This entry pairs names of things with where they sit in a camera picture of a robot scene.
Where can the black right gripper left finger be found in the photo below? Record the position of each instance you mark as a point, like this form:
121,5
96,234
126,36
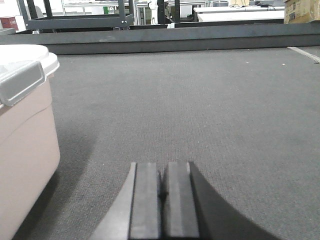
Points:
135,213

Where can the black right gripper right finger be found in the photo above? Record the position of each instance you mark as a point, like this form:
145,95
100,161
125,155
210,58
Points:
193,210

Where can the white plastic storage bin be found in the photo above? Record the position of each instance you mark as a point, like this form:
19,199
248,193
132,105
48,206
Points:
29,149

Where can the dark metal shelf cart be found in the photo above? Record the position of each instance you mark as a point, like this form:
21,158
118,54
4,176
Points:
122,20

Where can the white work table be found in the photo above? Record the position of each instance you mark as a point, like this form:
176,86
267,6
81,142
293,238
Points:
249,13

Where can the cardboard box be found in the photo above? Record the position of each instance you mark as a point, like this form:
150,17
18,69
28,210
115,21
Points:
301,11

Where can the red box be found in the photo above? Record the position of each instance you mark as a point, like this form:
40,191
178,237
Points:
8,22

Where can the dark metal platform rail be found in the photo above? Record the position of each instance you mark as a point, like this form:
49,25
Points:
200,38

